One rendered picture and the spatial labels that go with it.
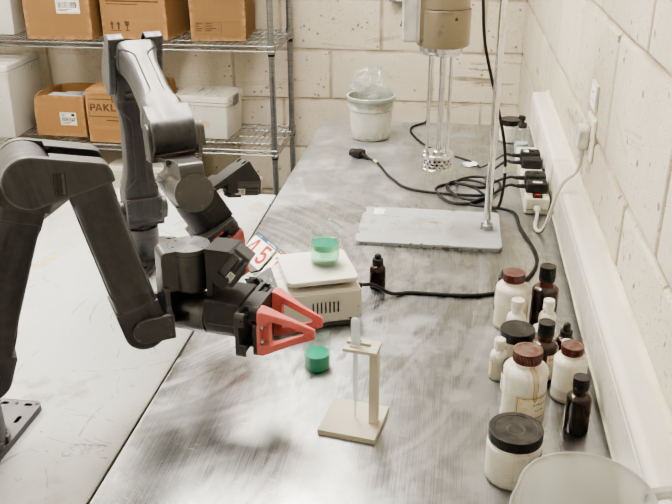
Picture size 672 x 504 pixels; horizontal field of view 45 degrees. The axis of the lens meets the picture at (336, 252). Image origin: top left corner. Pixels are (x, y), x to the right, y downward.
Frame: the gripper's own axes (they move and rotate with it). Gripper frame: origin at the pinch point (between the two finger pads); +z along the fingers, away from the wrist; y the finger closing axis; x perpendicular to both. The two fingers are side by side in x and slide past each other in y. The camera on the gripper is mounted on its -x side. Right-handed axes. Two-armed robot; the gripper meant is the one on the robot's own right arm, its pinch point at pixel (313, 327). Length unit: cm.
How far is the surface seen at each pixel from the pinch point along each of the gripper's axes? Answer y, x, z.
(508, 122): 140, 7, 13
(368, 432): -2.9, 13.1, 8.7
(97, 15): 219, -4, -166
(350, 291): 25.7, 7.3, -1.9
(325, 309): 23.5, 10.1, -5.5
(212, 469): -14.8, 14.1, -8.7
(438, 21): 65, -31, 4
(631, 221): 31, -8, 40
